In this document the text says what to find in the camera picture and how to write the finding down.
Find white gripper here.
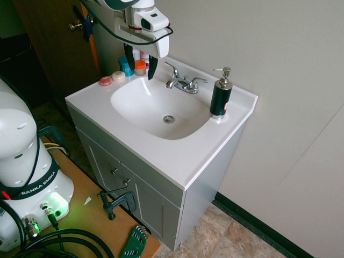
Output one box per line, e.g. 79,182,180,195
114,12,170,81

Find black sanitizer pump dispenser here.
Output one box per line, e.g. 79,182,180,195
209,66,233,120

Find orange lid jar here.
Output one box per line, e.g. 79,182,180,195
134,60,147,77

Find white bottle pink label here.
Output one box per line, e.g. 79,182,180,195
139,51,150,68

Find teal cosmetic jar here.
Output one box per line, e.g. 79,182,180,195
118,55,135,77

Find cream round soap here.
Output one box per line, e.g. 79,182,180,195
111,70,126,82

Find blue tape piece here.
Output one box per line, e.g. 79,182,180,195
81,12,98,42

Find brass door knob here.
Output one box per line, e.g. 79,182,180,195
68,19,84,33

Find brown wooden door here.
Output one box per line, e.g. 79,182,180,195
12,0,102,110

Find white sink vanity top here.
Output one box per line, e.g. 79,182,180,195
64,55,259,192

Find dark green clamp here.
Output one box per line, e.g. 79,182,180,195
38,125,70,160

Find grey vanity cabinet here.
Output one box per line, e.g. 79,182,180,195
66,104,246,252

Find black metal C-clamp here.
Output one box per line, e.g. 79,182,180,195
97,187,138,221

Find black screw plug connector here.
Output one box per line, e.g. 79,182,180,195
39,203,60,231

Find green hex key set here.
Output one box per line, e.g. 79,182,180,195
119,225,149,258

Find silver plug connector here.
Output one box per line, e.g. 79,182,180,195
21,213,41,240

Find black baseboard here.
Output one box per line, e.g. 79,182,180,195
214,191,316,258

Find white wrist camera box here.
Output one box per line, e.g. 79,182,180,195
133,8,170,33

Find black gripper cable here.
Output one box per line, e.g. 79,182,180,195
80,0,174,45

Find chrome two-handle faucet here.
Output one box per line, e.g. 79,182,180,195
163,61,209,95

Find yellow cable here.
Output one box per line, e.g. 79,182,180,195
42,143,67,154

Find thick black cable bundle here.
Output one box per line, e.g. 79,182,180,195
0,200,117,258

